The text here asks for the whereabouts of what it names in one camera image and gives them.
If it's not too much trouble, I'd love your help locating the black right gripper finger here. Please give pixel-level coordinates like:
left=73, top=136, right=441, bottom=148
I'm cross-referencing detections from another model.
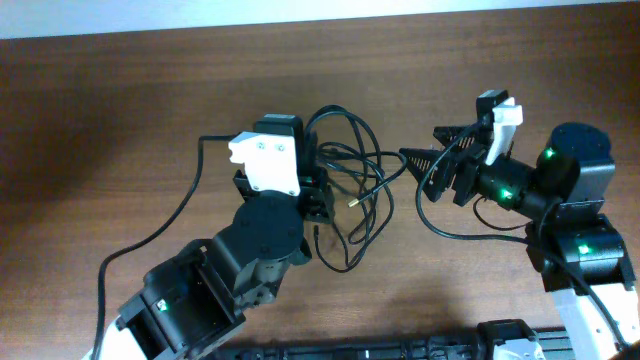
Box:
left=433, top=125, right=480, bottom=150
left=399, top=148, right=456, bottom=202

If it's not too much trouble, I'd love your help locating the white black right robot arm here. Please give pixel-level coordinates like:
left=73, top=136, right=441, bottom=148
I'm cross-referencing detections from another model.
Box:
left=400, top=122, right=639, bottom=359

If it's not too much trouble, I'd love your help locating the black USB cable bundle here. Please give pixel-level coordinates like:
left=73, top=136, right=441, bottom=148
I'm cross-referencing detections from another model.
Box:
left=303, top=104, right=409, bottom=274

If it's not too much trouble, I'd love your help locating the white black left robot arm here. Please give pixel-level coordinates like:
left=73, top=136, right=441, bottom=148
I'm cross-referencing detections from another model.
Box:
left=86, top=167, right=334, bottom=359

